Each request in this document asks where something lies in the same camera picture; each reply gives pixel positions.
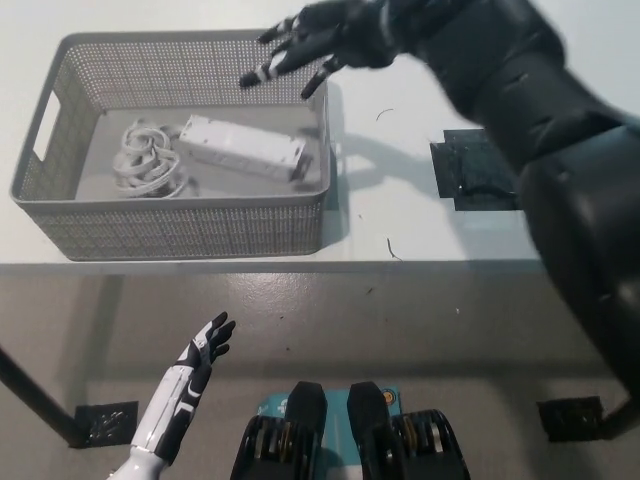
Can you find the right robot hand black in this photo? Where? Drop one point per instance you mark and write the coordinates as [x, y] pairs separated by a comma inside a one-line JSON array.
[[340, 35]]

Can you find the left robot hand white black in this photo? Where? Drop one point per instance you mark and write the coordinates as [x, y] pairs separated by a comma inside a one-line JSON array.
[[180, 395]]

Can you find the black tape patch on floor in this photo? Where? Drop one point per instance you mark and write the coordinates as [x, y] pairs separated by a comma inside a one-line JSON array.
[[107, 422], [567, 419]]

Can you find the black metal table leg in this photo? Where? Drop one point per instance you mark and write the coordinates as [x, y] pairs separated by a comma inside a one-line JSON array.
[[625, 422], [35, 390]]

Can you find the grey perforated plastic basket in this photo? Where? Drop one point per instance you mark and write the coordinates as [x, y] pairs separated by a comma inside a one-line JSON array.
[[200, 235]]

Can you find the black tape patch on table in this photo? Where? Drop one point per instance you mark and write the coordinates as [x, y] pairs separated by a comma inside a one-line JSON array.
[[475, 160]]

